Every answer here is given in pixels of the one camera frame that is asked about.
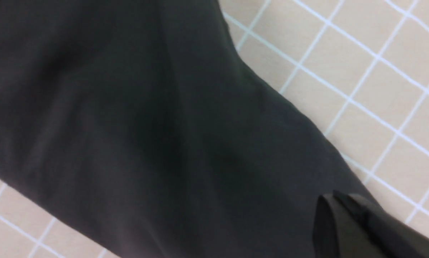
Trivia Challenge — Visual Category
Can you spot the beige checked tablecloth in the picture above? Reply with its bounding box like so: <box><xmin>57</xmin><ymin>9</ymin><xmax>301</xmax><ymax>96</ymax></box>
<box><xmin>0</xmin><ymin>0</ymin><xmax>429</xmax><ymax>258</ymax></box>

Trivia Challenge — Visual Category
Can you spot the dark gray long-sleeve top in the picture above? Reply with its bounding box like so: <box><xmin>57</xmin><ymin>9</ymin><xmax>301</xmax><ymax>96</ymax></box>
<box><xmin>0</xmin><ymin>0</ymin><xmax>375</xmax><ymax>258</ymax></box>

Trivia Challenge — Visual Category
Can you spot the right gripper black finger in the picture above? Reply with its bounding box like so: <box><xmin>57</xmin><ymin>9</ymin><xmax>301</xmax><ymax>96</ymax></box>
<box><xmin>313</xmin><ymin>191</ymin><xmax>429</xmax><ymax>258</ymax></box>

